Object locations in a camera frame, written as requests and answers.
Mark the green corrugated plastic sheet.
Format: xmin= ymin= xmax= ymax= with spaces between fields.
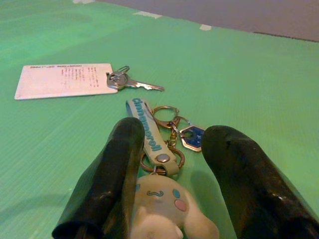
xmin=0 ymin=0 xmax=319 ymax=239

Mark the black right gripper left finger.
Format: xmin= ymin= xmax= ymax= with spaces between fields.
xmin=51 ymin=117 xmax=146 ymax=239

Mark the silver split key ring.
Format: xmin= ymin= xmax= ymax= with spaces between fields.
xmin=109 ymin=65 xmax=130 ymax=78

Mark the blue-headed key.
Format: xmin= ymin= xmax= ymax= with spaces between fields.
xmin=179 ymin=125 xmax=205 ymax=152

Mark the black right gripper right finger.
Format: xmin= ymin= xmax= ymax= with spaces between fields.
xmin=201 ymin=125 xmax=319 ymax=239

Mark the silver key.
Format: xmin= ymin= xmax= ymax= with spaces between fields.
xmin=106 ymin=72 xmax=165 ymax=92

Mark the white Cinnamoroll strap keychain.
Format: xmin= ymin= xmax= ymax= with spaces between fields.
xmin=126 ymin=98 xmax=220 ymax=239

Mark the white printed card tag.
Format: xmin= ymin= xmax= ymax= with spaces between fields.
xmin=14 ymin=63 xmax=119 ymax=100

